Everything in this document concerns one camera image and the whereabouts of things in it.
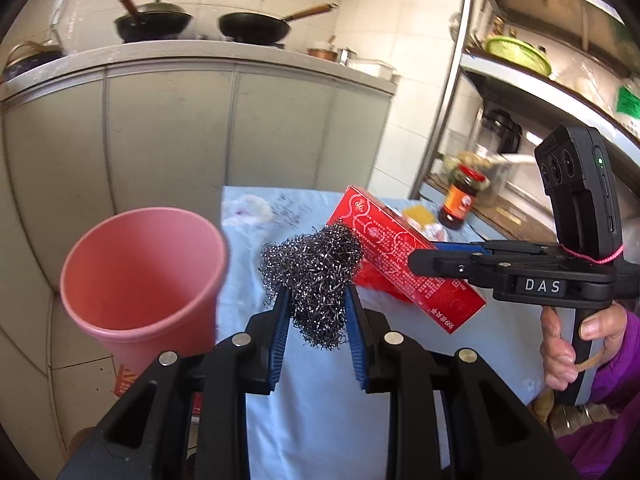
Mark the red cardboard box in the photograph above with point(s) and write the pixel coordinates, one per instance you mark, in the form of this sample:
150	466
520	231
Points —
400	250

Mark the person's right hand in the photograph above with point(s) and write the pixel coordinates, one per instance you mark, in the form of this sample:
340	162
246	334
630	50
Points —
555	355

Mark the metal shelf rack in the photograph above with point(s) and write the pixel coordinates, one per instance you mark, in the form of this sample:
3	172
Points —
465	20

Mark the person's right forearm purple sleeve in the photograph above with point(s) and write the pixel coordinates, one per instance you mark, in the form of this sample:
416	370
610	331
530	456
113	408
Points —
610	435

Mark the dark woven basket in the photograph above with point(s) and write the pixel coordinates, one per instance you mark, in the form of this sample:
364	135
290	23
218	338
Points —
30	57

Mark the white plastic container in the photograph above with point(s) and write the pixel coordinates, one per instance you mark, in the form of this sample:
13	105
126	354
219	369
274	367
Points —
370	69

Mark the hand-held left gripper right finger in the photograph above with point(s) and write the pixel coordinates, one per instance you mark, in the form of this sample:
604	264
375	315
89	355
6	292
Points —
356	340

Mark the grey kitchen cabinet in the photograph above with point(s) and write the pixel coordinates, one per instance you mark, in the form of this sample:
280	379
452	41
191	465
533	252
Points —
165	135

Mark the white scallion stalk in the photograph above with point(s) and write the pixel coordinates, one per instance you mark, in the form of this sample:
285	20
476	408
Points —
515	159

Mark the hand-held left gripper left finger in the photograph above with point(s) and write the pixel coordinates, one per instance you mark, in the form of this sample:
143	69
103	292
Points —
280	340

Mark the small steel pot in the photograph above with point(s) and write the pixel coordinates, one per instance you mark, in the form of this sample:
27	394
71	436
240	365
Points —
346	56

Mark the red packet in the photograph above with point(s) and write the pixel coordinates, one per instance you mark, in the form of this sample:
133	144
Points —
125	380

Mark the pink plastic bucket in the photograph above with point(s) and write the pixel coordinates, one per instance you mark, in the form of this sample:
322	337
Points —
150	280

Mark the black wok with lid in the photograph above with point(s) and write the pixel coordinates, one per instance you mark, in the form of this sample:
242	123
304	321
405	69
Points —
152	22

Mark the clear plastic food container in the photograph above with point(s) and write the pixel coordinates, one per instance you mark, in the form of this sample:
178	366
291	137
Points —
457	142

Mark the green packet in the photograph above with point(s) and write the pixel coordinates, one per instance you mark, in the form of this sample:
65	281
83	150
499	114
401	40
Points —
629	102

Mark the green plastic basket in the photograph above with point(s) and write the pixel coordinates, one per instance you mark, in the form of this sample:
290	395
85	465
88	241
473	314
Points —
517	55

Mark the light blue floral tablecloth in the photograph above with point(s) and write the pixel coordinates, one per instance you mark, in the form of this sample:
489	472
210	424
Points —
320	410

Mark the clear plastic jar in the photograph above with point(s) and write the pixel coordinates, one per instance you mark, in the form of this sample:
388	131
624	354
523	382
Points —
497	180

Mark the clear white plastic bag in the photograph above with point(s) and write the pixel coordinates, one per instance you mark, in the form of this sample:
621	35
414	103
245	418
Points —
434	230

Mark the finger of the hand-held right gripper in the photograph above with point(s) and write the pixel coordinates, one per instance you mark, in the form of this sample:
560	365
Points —
460	246
440	265

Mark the steel wool scrubber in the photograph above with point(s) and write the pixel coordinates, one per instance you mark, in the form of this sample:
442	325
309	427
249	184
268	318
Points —
315	270

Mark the yellow foam fruit net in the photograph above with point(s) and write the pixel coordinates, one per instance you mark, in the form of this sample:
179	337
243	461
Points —
417	215

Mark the small copper pot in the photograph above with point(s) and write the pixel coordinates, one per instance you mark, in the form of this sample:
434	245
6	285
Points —
320	52

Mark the chili sauce glass jar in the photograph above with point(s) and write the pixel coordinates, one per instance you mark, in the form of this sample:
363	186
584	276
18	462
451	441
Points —
456	202

